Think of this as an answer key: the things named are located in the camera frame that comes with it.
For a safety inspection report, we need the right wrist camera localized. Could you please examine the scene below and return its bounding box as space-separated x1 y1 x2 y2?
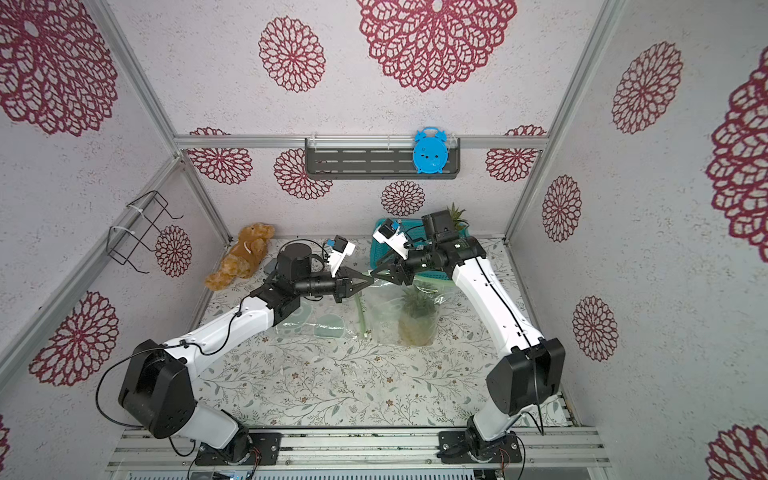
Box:
371 218 411 264

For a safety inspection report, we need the blue alarm clock toy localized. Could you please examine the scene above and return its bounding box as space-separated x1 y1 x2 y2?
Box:
412 127 449 174

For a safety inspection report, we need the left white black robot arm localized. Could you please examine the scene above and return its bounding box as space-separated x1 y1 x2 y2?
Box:
118 236 373 464

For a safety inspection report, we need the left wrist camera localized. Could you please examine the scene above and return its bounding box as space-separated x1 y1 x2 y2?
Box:
326 235 356 277

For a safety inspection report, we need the brownish pineapple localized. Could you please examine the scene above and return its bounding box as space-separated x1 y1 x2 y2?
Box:
398 287 437 347

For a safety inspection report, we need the yellow pineapple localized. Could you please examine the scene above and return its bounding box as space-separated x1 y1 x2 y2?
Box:
449 203 469 236

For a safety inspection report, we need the black wire wall rack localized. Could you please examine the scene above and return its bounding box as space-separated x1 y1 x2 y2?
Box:
105 189 183 275

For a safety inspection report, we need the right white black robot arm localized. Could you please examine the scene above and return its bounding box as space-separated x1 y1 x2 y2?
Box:
371 210 566 463

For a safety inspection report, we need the grey wall shelf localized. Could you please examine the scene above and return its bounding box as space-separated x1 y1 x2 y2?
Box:
304 139 461 181

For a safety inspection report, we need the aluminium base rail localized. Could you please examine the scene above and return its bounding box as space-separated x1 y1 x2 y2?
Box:
101 427 617 479

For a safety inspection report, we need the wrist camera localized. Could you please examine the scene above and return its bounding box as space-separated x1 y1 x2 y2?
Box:
326 235 356 277
371 218 411 264

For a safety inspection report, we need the grey blue sponge block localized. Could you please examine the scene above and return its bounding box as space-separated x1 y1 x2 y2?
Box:
263 258 277 276

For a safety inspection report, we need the brown plush teddy bear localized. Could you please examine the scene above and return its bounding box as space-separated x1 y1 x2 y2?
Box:
204 223 275 291

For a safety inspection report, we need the clear zip-top bag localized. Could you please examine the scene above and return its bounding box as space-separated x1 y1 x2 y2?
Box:
275 294 366 339
361 276 459 347

